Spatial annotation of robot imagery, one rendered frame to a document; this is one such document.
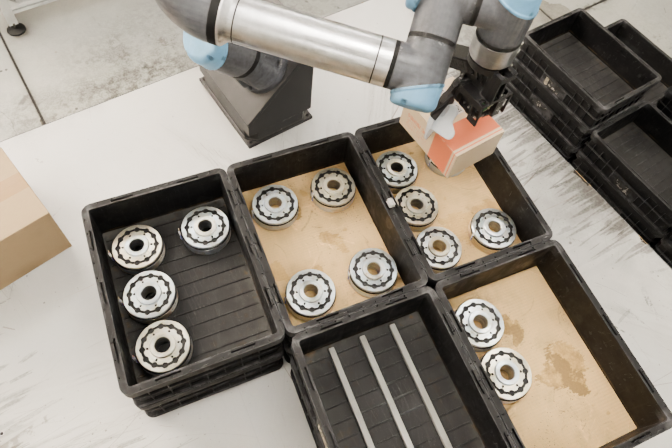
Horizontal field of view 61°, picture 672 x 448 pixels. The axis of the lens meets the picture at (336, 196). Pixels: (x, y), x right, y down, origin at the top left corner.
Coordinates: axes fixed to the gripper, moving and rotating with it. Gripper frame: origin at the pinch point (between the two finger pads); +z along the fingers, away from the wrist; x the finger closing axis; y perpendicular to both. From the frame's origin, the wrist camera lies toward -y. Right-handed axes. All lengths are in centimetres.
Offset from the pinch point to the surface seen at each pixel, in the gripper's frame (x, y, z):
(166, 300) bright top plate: -62, -5, 24
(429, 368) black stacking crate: -24.0, 33.7, 26.8
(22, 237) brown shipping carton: -82, -34, 27
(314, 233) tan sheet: -27.9, -3.6, 26.8
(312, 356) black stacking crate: -43, 19, 27
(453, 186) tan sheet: 7.4, 2.5, 26.9
